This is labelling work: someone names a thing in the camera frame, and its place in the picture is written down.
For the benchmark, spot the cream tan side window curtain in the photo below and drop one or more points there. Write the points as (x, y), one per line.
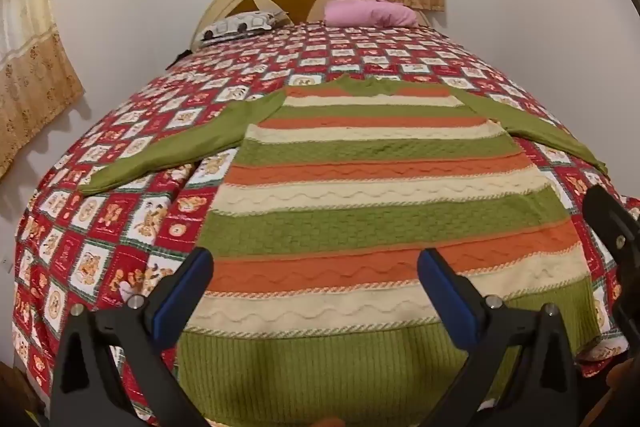
(30, 72)

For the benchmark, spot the pink pillow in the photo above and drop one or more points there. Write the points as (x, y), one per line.
(370, 13)

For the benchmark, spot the red checked bear print bedspread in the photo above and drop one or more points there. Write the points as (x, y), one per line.
(100, 217)

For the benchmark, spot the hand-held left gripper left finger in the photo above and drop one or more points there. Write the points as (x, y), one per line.
(192, 287)

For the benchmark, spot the white grey patterned pillow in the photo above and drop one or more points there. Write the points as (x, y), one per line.
(240, 27)

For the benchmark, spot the green orange cream striped sweater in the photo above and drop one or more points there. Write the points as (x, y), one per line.
(350, 217)

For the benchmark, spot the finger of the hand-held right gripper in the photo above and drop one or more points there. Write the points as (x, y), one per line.
(607, 217)

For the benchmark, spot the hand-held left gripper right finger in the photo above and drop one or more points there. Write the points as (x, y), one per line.
(442, 292)

